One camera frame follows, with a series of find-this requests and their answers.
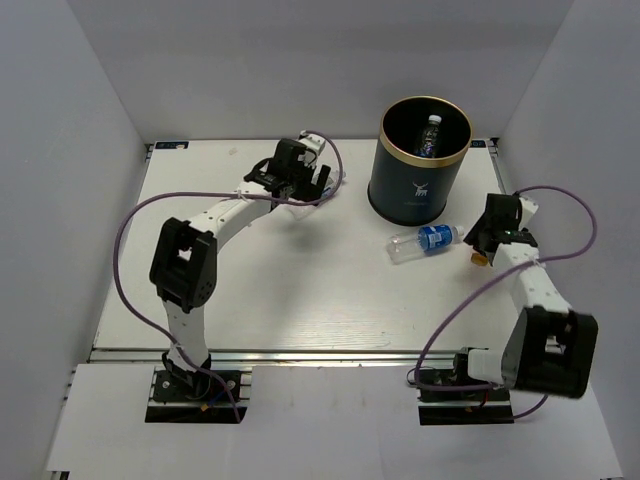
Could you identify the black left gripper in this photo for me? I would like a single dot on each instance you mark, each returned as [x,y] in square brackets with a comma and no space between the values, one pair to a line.
[312,192]

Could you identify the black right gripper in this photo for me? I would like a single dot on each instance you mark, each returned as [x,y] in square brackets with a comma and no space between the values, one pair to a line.
[474,236]

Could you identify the orange plastic bottle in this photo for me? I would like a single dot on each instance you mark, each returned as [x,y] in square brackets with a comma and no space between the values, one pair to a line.
[479,259]

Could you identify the small bottle green-blue label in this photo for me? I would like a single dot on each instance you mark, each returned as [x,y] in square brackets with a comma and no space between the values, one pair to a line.
[301,212]

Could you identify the clear bottle blue wrap label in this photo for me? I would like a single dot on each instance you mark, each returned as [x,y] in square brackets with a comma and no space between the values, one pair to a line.
[423,242]

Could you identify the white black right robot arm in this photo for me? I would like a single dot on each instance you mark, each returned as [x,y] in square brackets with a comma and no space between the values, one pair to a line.
[551,348]

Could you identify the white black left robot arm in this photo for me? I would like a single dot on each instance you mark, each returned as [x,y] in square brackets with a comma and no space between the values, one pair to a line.
[184,266]

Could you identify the dark blue gold-rimmed bin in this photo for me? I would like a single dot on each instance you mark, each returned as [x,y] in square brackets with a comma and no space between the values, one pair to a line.
[406,188]

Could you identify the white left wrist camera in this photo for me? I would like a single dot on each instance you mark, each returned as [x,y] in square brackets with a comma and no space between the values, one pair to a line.
[313,142]

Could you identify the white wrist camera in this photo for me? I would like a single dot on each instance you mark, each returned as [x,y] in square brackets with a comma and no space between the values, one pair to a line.
[313,142]
[529,208]

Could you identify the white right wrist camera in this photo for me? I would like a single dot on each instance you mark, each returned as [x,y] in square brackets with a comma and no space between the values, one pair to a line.
[529,208]

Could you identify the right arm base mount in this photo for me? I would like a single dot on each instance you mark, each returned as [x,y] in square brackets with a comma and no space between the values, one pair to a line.
[483,407]

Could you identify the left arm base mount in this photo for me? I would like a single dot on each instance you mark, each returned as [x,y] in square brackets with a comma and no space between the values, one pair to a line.
[172,402]

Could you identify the aluminium table edge rail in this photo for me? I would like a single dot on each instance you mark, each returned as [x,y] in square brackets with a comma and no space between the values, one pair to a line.
[153,355]

